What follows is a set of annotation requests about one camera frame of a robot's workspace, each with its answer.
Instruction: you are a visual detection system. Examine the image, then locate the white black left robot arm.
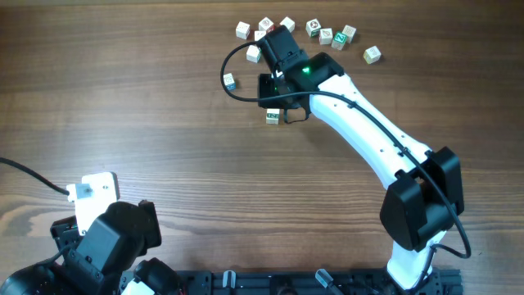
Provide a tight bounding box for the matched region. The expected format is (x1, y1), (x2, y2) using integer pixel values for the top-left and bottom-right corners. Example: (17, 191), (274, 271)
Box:
(1, 200), (183, 294)

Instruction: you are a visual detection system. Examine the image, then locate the black right camera cable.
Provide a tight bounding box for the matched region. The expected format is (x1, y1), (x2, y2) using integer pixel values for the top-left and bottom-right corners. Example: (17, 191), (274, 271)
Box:
(219, 40), (472, 288)

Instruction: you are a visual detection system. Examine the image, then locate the wooden block blue side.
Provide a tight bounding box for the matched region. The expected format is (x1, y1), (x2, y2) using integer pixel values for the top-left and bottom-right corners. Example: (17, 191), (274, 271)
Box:
(223, 73), (236, 90)

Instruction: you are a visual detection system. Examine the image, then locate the plain wooden block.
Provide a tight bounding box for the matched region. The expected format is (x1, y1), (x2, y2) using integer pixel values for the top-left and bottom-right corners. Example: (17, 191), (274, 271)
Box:
(266, 108), (280, 116)
(254, 30), (266, 42)

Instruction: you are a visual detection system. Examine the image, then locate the wooden block red side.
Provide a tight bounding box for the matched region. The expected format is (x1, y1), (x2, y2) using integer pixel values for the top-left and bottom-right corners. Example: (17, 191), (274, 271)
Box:
(258, 17), (275, 33)

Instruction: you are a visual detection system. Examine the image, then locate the wooden block green Z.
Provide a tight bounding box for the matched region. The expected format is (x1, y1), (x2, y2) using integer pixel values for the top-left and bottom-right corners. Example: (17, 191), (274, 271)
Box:
(332, 31), (348, 51)

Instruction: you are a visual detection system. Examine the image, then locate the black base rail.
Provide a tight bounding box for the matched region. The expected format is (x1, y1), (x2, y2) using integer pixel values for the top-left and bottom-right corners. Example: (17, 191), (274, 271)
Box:
(120, 269), (463, 295)

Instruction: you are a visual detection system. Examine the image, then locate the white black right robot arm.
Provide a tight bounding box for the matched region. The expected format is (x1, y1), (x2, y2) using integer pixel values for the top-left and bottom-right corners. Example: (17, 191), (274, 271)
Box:
(256, 26), (464, 291)

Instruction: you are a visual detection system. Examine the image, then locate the wooden block far left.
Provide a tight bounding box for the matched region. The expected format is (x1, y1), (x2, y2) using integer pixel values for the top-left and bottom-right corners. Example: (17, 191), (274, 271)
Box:
(235, 21), (251, 40)

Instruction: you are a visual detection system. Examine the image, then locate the wooden block red letter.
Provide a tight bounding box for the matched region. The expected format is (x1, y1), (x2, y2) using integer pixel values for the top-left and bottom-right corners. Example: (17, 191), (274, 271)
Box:
(279, 16), (296, 33)

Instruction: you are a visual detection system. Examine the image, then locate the wooden block black symbol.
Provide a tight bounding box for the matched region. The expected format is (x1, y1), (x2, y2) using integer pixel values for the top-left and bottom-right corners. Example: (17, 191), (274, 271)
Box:
(305, 19), (322, 38)

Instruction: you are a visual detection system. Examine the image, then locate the wooden block grid pattern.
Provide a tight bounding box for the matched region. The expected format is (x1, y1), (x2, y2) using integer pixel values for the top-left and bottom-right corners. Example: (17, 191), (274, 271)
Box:
(342, 25), (356, 43)

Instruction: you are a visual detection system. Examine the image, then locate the wooden block globe picture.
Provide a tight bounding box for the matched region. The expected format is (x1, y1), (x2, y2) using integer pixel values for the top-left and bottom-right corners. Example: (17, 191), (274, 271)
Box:
(266, 113), (280, 125)

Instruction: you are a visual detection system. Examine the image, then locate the wooden block yellow side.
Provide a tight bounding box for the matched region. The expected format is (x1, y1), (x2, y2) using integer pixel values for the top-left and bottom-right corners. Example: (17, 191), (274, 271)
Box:
(363, 46), (382, 65)

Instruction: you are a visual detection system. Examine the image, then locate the wooden block grey figure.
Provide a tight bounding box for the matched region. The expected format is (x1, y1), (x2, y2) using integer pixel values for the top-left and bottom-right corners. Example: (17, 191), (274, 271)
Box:
(318, 28), (333, 45)

